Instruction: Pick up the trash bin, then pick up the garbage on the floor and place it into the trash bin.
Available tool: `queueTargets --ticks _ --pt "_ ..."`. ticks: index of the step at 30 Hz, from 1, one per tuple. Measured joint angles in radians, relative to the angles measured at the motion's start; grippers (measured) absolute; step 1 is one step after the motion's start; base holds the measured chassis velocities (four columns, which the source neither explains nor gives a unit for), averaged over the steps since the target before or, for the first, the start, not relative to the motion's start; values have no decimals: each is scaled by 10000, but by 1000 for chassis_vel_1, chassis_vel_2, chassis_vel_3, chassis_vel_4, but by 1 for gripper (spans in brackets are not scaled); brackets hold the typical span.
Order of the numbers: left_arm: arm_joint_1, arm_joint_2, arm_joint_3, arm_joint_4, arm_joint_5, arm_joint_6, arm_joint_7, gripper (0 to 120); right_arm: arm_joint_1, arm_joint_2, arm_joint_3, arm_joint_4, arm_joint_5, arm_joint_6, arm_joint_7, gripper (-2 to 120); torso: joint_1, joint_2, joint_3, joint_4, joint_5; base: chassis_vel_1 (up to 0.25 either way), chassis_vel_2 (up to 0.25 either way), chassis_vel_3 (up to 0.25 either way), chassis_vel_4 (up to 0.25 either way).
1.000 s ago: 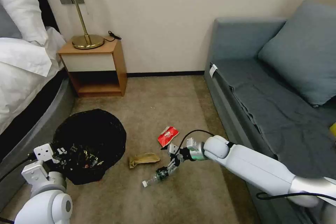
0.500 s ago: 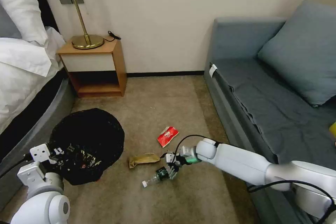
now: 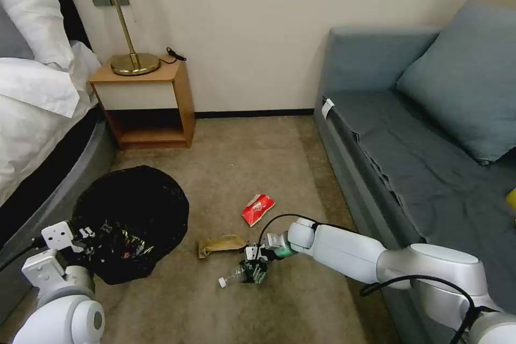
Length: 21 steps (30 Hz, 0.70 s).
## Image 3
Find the white pillow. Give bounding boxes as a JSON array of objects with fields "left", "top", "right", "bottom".
[{"left": 0, "top": 0, "right": 76, "bottom": 67}]

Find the blue-grey cushion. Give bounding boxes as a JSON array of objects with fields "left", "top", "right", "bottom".
[{"left": 396, "top": 0, "right": 516, "bottom": 166}]

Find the black headboard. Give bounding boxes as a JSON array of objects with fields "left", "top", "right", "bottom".
[{"left": 54, "top": 0, "right": 90, "bottom": 43}]

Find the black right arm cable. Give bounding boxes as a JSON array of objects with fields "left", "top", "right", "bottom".
[{"left": 359, "top": 275, "right": 499, "bottom": 344}]

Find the red snack packet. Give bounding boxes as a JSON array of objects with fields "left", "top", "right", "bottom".
[{"left": 240, "top": 193, "right": 277, "bottom": 227}]

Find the black trash bin with bag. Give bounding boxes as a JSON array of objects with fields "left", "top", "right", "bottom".
[{"left": 72, "top": 164, "right": 191, "bottom": 285}]

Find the wooden nightstand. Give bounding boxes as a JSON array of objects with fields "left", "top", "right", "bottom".
[{"left": 88, "top": 56, "right": 197, "bottom": 151}]

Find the white duvet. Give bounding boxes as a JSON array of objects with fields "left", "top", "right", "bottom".
[{"left": 0, "top": 39, "right": 102, "bottom": 209}]

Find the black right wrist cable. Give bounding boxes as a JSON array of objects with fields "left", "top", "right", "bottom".
[{"left": 259, "top": 213, "right": 324, "bottom": 249}]

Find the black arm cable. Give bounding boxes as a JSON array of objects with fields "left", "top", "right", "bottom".
[
  {"left": 0, "top": 238, "right": 46, "bottom": 273},
  {"left": 359, "top": 275, "right": 499, "bottom": 344}
]

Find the grey pillow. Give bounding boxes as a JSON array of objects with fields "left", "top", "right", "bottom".
[{"left": 0, "top": 4, "right": 36, "bottom": 61}]

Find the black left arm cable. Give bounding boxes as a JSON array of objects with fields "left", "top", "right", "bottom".
[{"left": 0, "top": 238, "right": 46, "bottom": 273}]

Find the thin black cable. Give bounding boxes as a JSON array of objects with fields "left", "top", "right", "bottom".
[{"left": 160, "top": 46, "right": 187, "bottom": 66}]

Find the crumpled brown paper bag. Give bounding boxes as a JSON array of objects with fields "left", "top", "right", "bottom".
[{"left": 196, "top": 234, "right": 247, "bottom": 261}]

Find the blue-grey sofa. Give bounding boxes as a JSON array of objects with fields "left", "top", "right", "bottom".
[{"left": 313, "top": 0, "right": 516, "bottom": 344}]

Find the grey bed base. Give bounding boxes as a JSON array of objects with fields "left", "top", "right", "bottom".
[{"left": 0, "top": 112, "right": 119, "bottom": 320}]

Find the black skirting board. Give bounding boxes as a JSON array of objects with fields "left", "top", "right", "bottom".
[{"left": 194, "top": 107, "right": 316, "bottom": 120}]

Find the clear crushed plastic bottle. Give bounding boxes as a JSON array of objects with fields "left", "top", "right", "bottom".
[{"left": 217, "top": 264, "right": 252, "bottom": 290}]

